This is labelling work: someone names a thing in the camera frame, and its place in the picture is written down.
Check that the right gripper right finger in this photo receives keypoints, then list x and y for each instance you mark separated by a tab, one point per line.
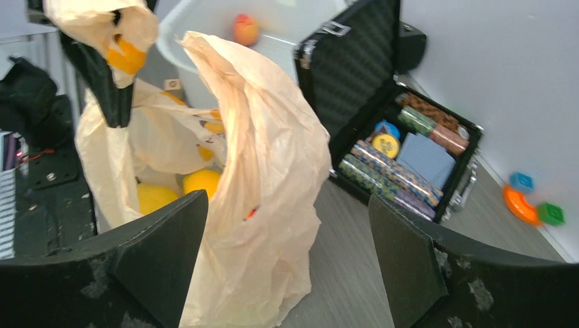
436	277

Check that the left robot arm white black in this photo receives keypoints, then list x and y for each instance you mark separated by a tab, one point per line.
30	105

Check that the orange fake peach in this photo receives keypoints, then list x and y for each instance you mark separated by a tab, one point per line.
245	30

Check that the yellow fake mango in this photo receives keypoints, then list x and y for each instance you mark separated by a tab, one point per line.
153	197

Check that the blue toy cube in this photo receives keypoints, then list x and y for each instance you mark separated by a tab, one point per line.
521	182

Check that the small wooden cube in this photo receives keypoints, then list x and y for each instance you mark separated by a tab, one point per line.
172	85

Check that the green toy cube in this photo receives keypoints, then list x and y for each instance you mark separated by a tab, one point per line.
550	214

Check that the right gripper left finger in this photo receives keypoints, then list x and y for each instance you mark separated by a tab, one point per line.
135	275

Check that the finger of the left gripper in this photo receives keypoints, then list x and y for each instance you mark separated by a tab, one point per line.
115	103

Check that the translucent plastic bag banana print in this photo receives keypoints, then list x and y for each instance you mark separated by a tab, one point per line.
253	262

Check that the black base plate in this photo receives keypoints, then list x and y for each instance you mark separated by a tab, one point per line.
54	206

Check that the black poker chip case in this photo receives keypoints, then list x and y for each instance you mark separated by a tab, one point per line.
346	72

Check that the yellow fake lemon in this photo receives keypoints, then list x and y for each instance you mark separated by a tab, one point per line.
203	179

